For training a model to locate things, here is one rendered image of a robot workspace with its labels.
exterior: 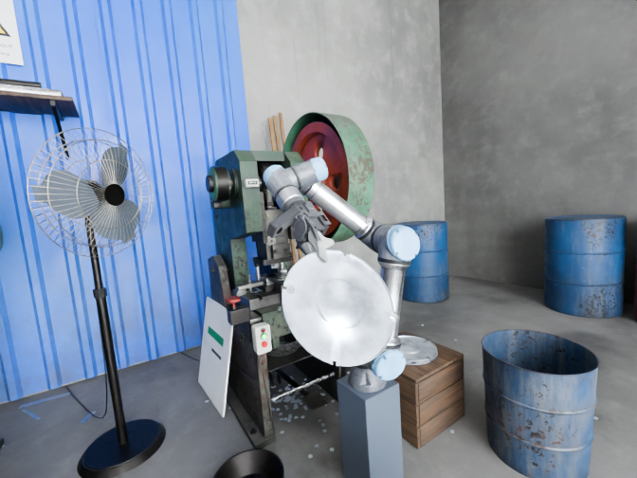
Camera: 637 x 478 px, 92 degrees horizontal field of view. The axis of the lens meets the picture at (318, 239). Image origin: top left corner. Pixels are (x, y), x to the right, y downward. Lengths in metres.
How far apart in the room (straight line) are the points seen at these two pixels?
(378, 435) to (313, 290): 0.81
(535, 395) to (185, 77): 3.08
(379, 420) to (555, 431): 0.69
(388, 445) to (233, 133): 2.57
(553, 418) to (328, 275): 1.15
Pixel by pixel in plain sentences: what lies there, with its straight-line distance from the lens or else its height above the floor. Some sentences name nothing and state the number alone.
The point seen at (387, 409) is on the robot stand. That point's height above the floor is 0.37.
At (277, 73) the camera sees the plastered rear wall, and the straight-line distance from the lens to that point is 3.46.
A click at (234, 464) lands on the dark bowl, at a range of 1.76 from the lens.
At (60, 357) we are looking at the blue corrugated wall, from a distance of 3.01.
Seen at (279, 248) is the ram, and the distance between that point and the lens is 1.76.
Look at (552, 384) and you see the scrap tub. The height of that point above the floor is 0.44.
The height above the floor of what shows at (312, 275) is 1.01.
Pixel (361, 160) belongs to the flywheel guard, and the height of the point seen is 1.40.
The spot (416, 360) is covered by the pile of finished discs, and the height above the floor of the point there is 0.37.
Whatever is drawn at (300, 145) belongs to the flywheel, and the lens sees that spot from 2.18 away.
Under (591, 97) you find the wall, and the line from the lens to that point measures 4.30.
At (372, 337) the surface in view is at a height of 0.86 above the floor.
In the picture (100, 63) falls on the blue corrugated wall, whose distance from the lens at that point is 3.04.
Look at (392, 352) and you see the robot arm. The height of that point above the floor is 0.67.
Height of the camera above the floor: 1.18
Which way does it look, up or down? 6 degrees down
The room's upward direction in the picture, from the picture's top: 4 degrees counter-clockwise
